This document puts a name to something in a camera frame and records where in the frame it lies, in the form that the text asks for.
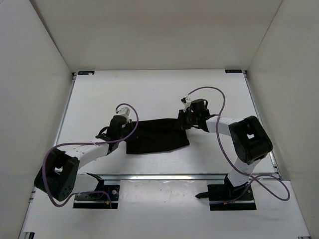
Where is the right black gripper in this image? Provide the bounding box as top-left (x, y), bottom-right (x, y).
top-left (173, 109), bottom-right (199, 130)

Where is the black skirt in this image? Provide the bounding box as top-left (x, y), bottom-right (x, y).
top-left (126, 118), bottom-right (190, 154)

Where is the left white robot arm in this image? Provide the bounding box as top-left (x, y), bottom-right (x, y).
top-left (34, 115), bottom-right (139, 207)

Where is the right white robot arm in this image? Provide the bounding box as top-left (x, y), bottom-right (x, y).
top-left (177, 98), bottom-right (273, 200)

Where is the right blue corner label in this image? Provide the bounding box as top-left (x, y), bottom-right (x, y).
top-left (225, 69), bottom-right (242, 74)

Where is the blue corner label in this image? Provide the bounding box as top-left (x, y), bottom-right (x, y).
top-left (225, 69), bottom-right (242, 74)
top-left (77, 71), bottom-right (95, 75)

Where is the left blue corner label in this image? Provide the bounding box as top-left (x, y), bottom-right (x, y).
top-left (77, 71), bottom-right (95, 75)

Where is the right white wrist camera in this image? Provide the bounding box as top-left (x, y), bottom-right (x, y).
top-left (180, 95), bottom-right (192, 112)

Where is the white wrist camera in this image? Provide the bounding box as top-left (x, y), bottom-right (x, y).
top-left (180, 95), bottom-right (192, 112)
top-left (116, 107), bottom-right (130, 120)

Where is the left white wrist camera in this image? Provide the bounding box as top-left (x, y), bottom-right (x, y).
top-left (116, 107), bottom-right (130, 120)

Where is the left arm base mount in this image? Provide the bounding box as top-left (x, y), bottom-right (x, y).
top-left (73, 173), bottom-right (120, 210)

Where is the right aluminium side rail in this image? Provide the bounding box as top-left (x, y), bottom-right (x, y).
top-left (243, 70), bottom-right (282, 179)

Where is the aluminium side rail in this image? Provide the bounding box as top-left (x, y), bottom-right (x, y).
top-left (32, 72), bottom-right (77, 200)
top-left (243, 70), bottom-right (282, 179)

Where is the left aluminium side rail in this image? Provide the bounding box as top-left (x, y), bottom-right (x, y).
top-left (32, 72), bottom-right (77, 200)

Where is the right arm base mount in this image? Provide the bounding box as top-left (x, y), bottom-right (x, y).
top-left (195, 176), bottom-right (257, 211)

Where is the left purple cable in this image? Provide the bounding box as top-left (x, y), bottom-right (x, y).
top-left (42, 103), bottom-right (140, 208)

